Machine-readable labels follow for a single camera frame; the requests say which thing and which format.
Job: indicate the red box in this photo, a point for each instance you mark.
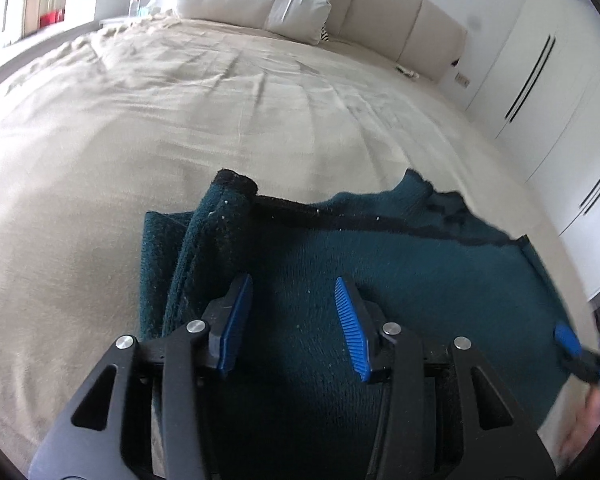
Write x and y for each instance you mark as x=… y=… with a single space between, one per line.
x=51 y=18

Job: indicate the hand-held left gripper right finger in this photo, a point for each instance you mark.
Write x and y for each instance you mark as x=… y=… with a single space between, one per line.
x=352 y=332

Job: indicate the beige padded headboard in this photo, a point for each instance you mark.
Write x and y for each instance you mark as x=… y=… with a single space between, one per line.
x=400 y=25

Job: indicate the white nightstand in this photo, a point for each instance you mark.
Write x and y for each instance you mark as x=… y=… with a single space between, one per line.
x=117 y=21

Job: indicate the dark teal towel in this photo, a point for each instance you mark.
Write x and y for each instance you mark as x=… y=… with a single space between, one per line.
x=420 y=270

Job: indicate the tissue pack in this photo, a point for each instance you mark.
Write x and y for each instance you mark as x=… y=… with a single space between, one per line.
x=149 y=7

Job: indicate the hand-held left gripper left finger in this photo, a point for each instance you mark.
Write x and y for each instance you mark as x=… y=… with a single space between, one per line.
x=235 y=327

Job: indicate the beige bed cover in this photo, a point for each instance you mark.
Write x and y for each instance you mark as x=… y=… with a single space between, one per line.
x=180 y=125

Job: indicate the white wall socket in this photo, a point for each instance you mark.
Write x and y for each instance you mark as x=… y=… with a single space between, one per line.
x=462 y=79

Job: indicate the clear plastic water bottle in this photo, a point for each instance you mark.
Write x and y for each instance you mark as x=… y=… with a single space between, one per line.
x=136 y=1

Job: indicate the white wardrobe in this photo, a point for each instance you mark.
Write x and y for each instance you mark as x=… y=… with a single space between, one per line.
x=555 y=75

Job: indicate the zebra print cushion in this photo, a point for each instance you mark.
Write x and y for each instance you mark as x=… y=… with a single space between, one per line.
x=325 y=33

